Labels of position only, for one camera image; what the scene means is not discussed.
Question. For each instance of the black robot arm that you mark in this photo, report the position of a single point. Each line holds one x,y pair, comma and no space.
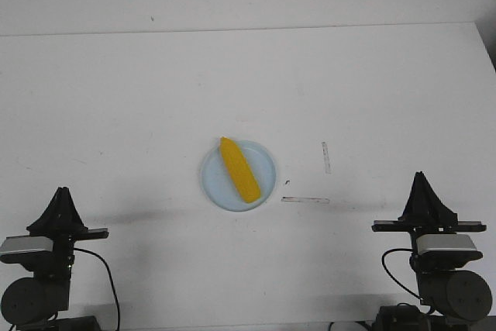
297,265
33,303

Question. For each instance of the light blue round plate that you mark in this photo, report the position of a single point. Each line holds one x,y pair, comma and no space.
216,183

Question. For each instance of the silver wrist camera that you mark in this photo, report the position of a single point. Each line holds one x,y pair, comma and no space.
26,244
447,245

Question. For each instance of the yellow corn cob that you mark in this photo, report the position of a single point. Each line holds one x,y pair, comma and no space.
239,170

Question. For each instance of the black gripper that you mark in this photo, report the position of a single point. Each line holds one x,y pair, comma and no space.
438,213
56,263

